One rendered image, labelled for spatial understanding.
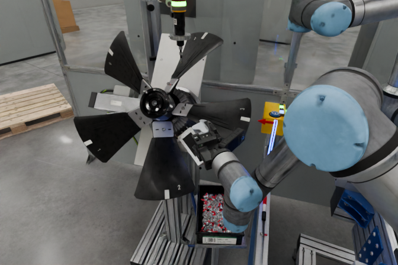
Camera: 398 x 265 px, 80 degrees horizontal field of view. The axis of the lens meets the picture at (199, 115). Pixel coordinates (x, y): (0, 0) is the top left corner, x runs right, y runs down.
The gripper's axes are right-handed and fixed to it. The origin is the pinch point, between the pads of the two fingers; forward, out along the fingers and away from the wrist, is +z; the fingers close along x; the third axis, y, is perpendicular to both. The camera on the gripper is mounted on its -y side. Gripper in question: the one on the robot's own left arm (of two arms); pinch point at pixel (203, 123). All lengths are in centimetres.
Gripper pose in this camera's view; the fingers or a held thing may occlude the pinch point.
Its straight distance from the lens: 84.7
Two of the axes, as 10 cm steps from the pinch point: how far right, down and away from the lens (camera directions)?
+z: -3.6, -4.8, 8.0
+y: -9.3, 2.8, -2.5
